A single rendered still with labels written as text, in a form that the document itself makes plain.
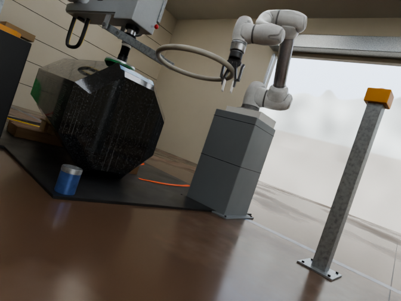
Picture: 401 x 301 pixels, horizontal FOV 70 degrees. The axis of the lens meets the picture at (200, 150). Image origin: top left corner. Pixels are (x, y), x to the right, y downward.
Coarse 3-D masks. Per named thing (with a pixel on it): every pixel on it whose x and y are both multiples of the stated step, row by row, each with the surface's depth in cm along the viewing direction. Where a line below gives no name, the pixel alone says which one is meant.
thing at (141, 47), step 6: (102, 24) 209; (108, 30) 210; (114, 30) 206; (120, 30) 203; (120, 36) 202; (126, 36) 199; (132, 42) 194; (138, 42) 191; (138, 48) 190; (144, 48) 187; (150, 48) 185; (150, 54) 184; (156, 60) 180; (168, 60) 190
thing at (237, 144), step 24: (216, 120) 239; (240, 120) 226; (216, 144) 235; (240, 144) 222; (264, 144) 240; (216, 168) 231; (240, 168) 219; (192, 192) 240; (216, 192) 227; (240, 192) 230; (240, 216) 236
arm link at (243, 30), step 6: (240, 18) 163; (246, 18) 162; (240, 24) 161; (246, 24) 160; (252, 24) 160; (234, 30) 164; (240, 30) 161; (246, 30) 159; (252, 30) 158; (234, 36) 163; (240, 36) 161; (246, 36) 160; (246, 42) 164; (252, 42) 163
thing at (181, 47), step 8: (160, 48) 158; (168, 48) 153; (176, 48) 150; (184, 48) 148; (192, 48) 147; (200, 48) 148; (160, 56) 172; (208, 56) 149; (216, 56) 150; (168, 64) 184; (224, 64) 155; (184, 72) 192; (232, 72) 164; (208, 80) 192; (216, 80) 188
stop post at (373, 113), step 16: (368, 96) 162; (384, 96) 157; (368, 112) 163; (368, 128) 161; (368, 144) 159; (352, 160) 163; (352, 176) 161; (336, 192) 165; (352, 192) 159; (336, 208) 163; (336, 224) 161; (320, 240) 164; (336, 240) 160; (320, 256) 163; (320, 272) 156; (336, 272) 166
